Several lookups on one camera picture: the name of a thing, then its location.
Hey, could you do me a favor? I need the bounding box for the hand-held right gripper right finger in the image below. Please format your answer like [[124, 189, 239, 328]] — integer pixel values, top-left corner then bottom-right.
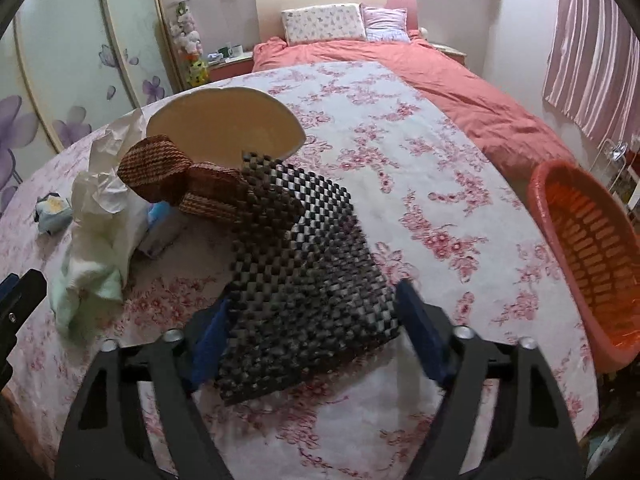
[[394, 279, 587, 480]]

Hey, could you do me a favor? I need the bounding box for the small blue and yellow item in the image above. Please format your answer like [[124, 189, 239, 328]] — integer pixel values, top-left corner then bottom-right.
[[32, 192, 73, 236]]

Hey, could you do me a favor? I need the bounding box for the pink curtain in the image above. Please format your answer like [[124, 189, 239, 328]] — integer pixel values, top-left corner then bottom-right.
[[542, 0, 640, 143]]

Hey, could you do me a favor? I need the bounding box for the brown woven mat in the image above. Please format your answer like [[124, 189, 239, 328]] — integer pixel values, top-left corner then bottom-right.
[[116, 135, 251, 221]]

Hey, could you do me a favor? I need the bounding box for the wire rack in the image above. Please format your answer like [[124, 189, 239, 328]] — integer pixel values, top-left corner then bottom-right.
[[590, 137, 640, 211]]

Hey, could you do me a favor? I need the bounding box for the pale green cloth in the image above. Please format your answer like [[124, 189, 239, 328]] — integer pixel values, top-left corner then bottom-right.
[[50, 237, 126, 348]]

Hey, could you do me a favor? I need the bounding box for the pale green white garment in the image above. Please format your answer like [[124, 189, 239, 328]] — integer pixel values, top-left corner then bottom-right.
[[70, 109, 153, 271]]

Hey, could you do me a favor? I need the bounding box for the light blue cloth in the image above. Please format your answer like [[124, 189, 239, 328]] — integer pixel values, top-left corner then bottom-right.
[[137, 202, 188, 261]]

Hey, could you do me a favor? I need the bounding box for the wardrobe with purple flowers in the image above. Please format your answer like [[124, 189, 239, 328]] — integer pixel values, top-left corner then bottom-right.
[[0, 0, 181, 201]]

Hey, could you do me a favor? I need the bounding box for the coral duvet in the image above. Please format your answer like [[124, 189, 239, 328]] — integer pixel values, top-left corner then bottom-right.
[[251, 37, 576, 171]]

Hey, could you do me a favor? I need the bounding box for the clear column of plush toys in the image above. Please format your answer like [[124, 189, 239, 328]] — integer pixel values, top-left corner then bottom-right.
[[169, 0, 211, 88]]

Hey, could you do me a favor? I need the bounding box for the pink floral table cloth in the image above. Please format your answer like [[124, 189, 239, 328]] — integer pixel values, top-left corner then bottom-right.
[[0, 61, 601, 480]]

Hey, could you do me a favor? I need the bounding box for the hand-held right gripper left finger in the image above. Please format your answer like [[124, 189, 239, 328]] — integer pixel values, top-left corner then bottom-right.
[[55, 299, 236, 480]]

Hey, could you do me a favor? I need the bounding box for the small bedside table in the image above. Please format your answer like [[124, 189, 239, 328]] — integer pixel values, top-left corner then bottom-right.
[[432, 42, 468, 66]]

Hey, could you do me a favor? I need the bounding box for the orange plastic basket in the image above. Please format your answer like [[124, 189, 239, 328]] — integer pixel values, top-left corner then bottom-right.
[[527, 160, 640, 376]]

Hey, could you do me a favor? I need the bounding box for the pink nightstand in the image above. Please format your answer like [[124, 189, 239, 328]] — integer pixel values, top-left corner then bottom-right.
[[205, 52, 254, 83]]

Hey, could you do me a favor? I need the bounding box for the floral pillow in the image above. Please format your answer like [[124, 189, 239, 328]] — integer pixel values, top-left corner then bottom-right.
[[281, 3, 368, 46]]

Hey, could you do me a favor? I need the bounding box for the pink striped pillow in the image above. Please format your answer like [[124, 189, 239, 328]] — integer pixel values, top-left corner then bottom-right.
[[360, 4, 412, 43]]

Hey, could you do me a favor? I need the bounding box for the black checkered woven mat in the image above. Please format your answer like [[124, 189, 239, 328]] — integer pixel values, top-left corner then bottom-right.
[[212, 150, 403, 408]]

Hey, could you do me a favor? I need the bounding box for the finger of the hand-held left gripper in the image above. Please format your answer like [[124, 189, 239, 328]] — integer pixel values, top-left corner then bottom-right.
[[0, 269, 48, 391]]

